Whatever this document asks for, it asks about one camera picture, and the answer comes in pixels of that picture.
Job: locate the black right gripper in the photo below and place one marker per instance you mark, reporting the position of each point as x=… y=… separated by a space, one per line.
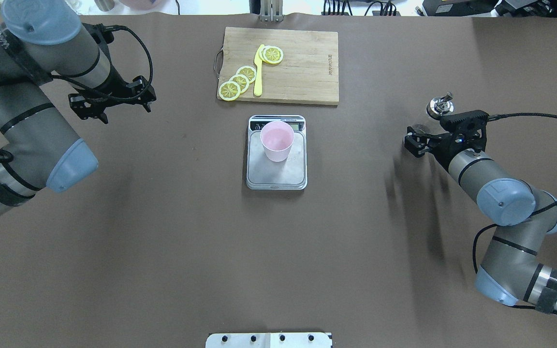
x=439 y=145

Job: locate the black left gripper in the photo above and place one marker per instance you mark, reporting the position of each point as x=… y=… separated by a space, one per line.
x=112 y=85

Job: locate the glass sauce bottle metal spout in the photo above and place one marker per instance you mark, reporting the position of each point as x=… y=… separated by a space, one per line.
x=435 y=110

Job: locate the pink plastic cup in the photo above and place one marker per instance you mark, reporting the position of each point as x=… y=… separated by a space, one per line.
x=277 y=138

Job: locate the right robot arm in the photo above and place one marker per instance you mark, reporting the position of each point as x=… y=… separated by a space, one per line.
x=522 y=215

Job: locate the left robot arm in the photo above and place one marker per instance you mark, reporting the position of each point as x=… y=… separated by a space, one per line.
x=42 y=41

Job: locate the digital kitchen scale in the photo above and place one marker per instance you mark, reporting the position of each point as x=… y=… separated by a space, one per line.
x=264 y=174

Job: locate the bamboo cutting board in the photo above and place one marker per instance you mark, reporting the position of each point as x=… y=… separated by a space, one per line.
x=308 y=73

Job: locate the black equipment box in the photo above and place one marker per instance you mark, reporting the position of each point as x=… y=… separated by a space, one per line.
x=457 y=8

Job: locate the lemon slice front left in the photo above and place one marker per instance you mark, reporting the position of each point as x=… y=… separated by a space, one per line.
x=229 y=91

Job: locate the yellow plastic knife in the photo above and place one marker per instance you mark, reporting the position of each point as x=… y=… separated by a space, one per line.
x=258 y=62

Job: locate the lemon slice by knife tip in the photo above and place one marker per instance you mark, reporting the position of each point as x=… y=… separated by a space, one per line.
x=272 y=54

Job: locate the metal camera post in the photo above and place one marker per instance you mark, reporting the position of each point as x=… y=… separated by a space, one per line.
x=271 y=11

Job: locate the white metal base plate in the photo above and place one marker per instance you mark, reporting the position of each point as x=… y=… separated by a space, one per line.
x=270 y=340

